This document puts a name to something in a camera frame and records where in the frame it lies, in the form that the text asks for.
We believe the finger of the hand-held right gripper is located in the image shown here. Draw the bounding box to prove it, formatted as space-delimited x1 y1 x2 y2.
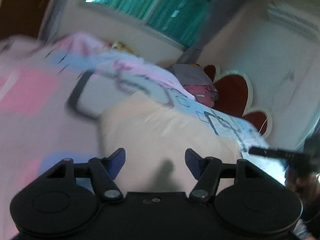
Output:
247 146 306 161

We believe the yellow printed pillow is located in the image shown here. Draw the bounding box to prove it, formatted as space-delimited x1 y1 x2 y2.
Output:
111 41 127 52

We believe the pile of folded clothes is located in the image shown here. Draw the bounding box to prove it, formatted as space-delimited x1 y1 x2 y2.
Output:
167 63 220 107

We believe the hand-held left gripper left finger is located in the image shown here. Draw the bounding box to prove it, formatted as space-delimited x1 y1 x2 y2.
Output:
46 148 126 201

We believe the grey curtain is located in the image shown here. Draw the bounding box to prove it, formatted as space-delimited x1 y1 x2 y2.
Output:
37 0 75 43
175 0 227 67

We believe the window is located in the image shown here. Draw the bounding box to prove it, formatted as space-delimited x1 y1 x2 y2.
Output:
75 0 217 53

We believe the green curtain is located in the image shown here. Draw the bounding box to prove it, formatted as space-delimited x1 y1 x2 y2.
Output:
86 0 213 47

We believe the person's right forearm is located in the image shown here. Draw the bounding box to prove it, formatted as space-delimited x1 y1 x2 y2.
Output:
285 170 320 233

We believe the white air conditioner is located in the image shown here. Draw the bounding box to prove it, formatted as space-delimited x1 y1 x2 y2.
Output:
265 1 320 39

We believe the cream garment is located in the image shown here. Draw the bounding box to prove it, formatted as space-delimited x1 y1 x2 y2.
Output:
99 91 243 194

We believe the red scalloped headboard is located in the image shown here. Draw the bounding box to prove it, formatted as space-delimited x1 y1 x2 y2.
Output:
202 64 273 138

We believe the patterned bed sheet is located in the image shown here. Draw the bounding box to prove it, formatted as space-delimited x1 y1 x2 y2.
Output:
0 36 287 240

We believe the brown wooden wardrobe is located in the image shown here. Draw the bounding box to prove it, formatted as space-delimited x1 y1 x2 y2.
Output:
0 0 52 40

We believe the pink blanket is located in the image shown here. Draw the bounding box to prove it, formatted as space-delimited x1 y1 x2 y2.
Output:
56 31 196 101

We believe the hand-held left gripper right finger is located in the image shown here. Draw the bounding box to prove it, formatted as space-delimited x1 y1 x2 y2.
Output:
185 149 267 202

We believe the white cable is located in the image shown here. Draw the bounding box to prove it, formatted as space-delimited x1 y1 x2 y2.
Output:
258 118 270 133

